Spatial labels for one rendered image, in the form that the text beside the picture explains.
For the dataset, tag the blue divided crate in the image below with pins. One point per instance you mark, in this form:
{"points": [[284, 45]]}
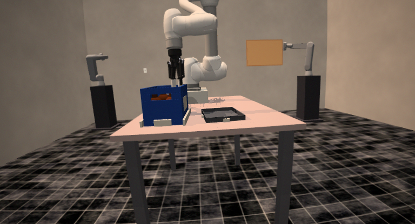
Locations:
{"points": [[174, 109]]}

